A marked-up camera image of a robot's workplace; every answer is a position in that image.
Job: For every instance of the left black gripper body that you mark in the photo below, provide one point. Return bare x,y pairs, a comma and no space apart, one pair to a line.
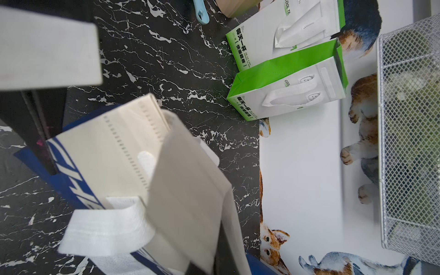
36,116

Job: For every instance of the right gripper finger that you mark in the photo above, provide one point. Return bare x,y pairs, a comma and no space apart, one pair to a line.
224,263

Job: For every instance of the blue white bag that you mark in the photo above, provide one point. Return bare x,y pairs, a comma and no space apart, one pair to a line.
149,196

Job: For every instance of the green white takeout bag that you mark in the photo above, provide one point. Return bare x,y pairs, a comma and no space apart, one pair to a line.
283,27

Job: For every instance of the light blue dustpan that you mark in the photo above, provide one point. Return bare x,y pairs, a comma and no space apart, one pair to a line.
201,12

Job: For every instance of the terracotta pot with plant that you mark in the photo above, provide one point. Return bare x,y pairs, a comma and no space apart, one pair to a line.
235,8

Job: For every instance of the white wire wall basket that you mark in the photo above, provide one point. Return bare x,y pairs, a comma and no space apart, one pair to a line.
409,139

